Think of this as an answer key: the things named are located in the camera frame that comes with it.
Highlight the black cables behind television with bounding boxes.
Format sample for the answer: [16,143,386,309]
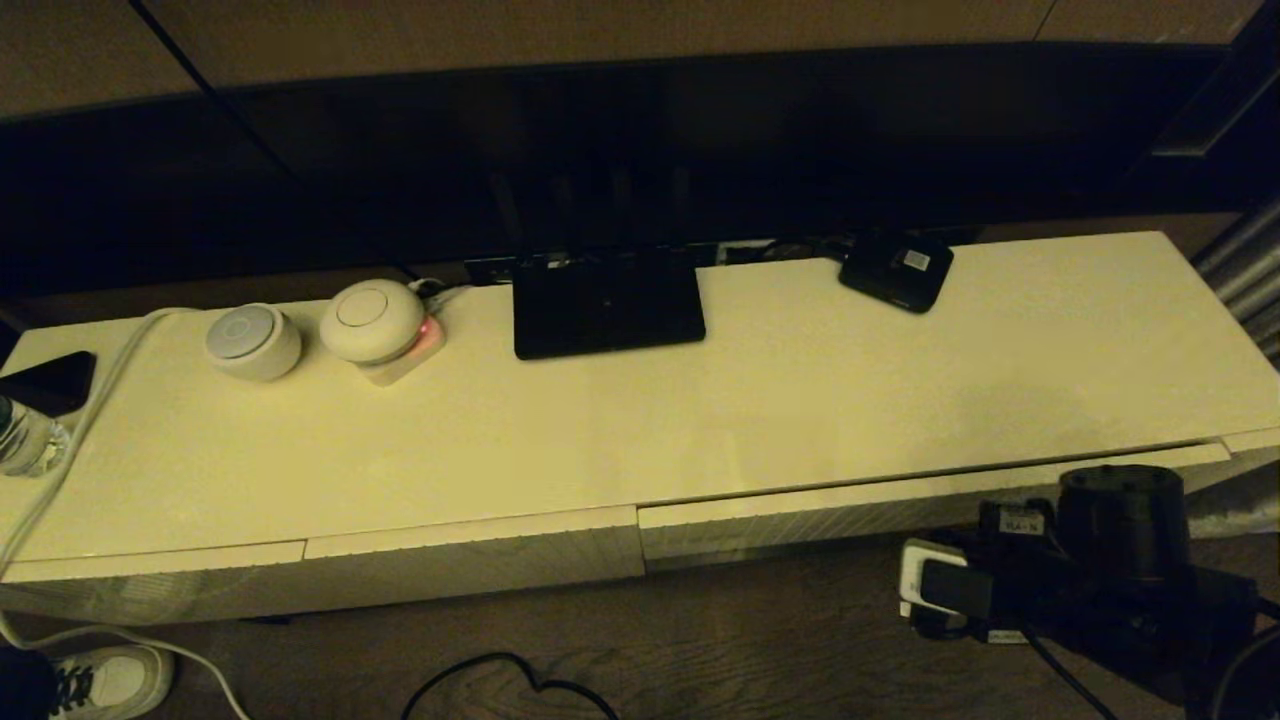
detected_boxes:
[718,238,851,267]

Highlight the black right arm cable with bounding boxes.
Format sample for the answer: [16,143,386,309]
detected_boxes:
[1018,600,1280,720]

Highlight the white dome shaped device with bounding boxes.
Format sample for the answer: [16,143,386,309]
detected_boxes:
[318,279,429,365]

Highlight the white ribbed cabinet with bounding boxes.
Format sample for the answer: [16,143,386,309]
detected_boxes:
[0,232,1280,626]

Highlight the white power strip red light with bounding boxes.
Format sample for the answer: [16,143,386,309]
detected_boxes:
[358,285,471,387]

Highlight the black flat screen television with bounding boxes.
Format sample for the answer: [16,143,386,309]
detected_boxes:
[0,45,1241,301]

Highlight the black cable on floor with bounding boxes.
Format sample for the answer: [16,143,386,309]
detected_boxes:
[402,652,621,720]

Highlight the black television base plate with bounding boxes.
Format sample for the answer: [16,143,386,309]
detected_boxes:
[513,248,707,361]

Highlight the black set-top box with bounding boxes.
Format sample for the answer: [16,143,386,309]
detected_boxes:
[838,233,955,315]

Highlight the dark trouser leg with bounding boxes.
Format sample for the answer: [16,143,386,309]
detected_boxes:
[0,645,61,720]

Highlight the white sneaker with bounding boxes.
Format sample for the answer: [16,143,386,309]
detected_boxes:
[50,645,176,720]

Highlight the thin black wall cable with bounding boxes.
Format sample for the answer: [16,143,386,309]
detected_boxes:
[130,0,426,283]

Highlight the thick white power cable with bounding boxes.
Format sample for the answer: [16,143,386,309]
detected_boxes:
[0,308,251,720]

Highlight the white speaker with grey top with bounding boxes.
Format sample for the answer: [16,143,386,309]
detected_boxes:
[204,303,303,382]

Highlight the grey pleated curtain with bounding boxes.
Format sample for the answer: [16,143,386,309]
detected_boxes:
[1190,195,1280,366]

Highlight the white wooden panel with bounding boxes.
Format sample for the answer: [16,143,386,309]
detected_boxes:
[0,540,309,626]
[305,505,644,606]
[1222,428,1280,473]

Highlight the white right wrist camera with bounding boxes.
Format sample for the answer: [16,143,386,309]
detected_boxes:
[898,538,994,621]

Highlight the clear plastic water bottle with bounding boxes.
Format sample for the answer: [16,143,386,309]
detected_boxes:
[0,393,77,478]

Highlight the wide white ribbed drawer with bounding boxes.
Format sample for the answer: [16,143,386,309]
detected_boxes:
[637,442,1231,573]

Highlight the black smartphone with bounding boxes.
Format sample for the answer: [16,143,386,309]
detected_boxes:
[0,350,98,418]

